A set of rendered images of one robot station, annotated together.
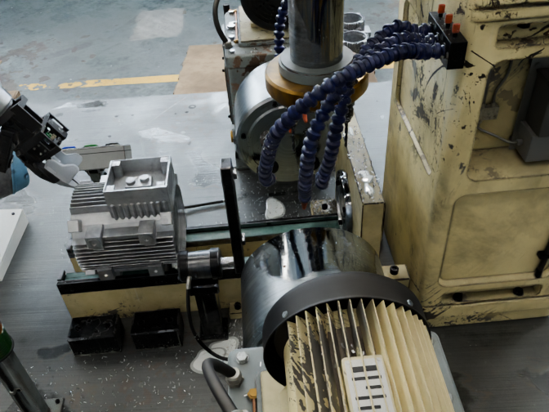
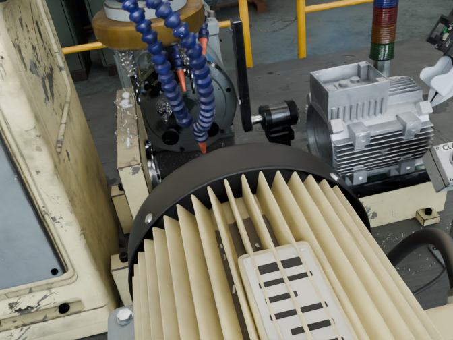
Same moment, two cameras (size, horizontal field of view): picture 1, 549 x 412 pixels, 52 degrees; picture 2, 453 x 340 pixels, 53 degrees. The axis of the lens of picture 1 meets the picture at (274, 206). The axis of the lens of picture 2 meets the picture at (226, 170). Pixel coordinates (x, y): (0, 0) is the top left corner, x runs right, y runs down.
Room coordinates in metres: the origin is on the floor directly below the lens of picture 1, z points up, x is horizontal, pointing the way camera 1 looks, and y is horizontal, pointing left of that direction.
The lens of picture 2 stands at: (1.64, -0.08, 1.53)
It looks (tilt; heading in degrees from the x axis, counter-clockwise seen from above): 35 degrees down; 174
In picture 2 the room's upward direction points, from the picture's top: 8 degrees counter-clockwise
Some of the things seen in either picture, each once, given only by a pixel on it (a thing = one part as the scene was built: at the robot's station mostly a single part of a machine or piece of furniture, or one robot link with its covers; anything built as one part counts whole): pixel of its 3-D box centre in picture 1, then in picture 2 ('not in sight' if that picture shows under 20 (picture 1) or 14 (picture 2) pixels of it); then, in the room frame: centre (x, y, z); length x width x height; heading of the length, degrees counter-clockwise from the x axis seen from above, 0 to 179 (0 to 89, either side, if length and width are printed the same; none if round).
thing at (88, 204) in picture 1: (131, 224); (364, 129); (0.88, 0.30, 1.01); 0.20 x 0.19 x 0.19; 91
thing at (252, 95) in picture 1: (283, 109); not in sight; (1.24, -0.04, 1.04); 0.37 x 0.25 x 0.25; 1
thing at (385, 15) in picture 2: not in sight; (385, 13); (0.57, 0.48, 1.14); 0.06 x 0.06 x 0.04
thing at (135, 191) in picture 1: (141, 187); (347, 92); (0.88, 0.26, 1.11); 0.12 x 0.11 x 0.07; 91
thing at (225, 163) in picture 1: (233, 220); (243, 77); (0.75, 0.08, 1.12); 0.04 x 0.03 x 0.26; 91
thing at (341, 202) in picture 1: (342, 204); (156, 175); (0.89, -0.14, 1.01); 0.15 x 0.02 x 0.15; 1
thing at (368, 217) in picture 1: (371, 217); (130, 198); (0.89, -0.21, 0.97); 0.30 x 0.11 x 0.34; 1
